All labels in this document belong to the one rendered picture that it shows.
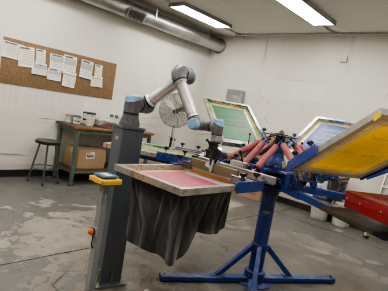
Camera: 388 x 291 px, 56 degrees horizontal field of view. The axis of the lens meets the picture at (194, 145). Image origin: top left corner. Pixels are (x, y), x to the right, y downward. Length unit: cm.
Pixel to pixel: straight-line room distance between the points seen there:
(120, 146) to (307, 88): 469
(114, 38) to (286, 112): 327
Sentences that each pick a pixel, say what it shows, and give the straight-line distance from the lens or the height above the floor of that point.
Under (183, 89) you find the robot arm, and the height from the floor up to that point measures 152.
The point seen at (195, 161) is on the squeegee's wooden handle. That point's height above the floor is 104.
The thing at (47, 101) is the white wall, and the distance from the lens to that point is 594.
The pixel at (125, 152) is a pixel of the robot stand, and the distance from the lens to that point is 268.
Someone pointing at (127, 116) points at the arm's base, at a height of 127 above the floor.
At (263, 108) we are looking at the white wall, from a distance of 717.
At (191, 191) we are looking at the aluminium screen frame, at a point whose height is 98.
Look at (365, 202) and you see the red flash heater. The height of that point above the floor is 108.
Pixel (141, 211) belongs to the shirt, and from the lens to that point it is 227.
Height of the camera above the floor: 140
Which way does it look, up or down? 6 degrees down
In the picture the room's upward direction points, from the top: 10 degrees clockwise
